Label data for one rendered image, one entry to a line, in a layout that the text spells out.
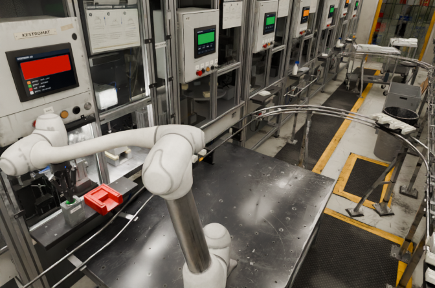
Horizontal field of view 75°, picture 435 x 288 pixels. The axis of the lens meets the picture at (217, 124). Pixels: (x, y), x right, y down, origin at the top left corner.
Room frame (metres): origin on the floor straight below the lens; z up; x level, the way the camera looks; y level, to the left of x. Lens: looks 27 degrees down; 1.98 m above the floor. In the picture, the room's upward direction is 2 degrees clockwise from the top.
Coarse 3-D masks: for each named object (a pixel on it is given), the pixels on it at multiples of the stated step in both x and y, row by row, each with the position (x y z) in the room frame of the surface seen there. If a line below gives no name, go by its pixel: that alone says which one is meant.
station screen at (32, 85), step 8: (24, 56) 1.07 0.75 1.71; (32, 56) 1.10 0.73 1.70; (40, 56) 1.12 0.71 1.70; (48, 56) 1.15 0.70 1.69; (56, 56) 1.17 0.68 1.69; (56, 72) 1.16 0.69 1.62; (64, 72) 1.19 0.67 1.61; (72, 72) 1.22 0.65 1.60; (24, 80) 1.05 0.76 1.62; (32, 80) 1.08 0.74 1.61; (40, 80) 1.10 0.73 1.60; (48, 80) 1.13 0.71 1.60; (56, 80) 1.16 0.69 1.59; (64, 80) 1.18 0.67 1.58; (72, 80) 1.21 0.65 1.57; (32, 88) 1.07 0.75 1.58; (40, 88) 1.10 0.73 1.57; (48, 88) 1.12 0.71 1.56; (56, 88) 1.15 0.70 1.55
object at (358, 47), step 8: (352, 48) 6.10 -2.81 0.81; (360, 48) 5.80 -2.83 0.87; (368, 48) 5.61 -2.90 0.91; (376, 48) 5.58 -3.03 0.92; (384, 48) 5.68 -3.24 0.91; (392, 48) 5.76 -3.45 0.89; (352, 64) 5.67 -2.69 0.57; (344, 80) 6.12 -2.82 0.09; (352, 80) 5.63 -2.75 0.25; (360, 80) 5.59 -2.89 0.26; (368, 80) 5.62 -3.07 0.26
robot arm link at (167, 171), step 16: (160, 144) 0.79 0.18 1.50; (176, 144) 0.79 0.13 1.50; (160, 160) 0.72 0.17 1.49; (176, 160) 0.73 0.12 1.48; (144, 176) 0.69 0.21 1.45; (160, 176) 0.68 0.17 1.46; (176, 176) 0.69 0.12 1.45; (160, 192) 0.67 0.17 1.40; (176, 192) 0.71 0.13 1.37; (176, 208) 0.73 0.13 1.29; (192, 208) 0.75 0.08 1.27; (176, 224) 0.73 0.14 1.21; (192, 224) 0.74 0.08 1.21; (192, 240) 0.73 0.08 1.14; (192, 256) 0.72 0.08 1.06; (208, 256) 0.75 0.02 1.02; (192, 272) 0.72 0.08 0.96; (208, 272) 0.72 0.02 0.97; (224, 272) 0.79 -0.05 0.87
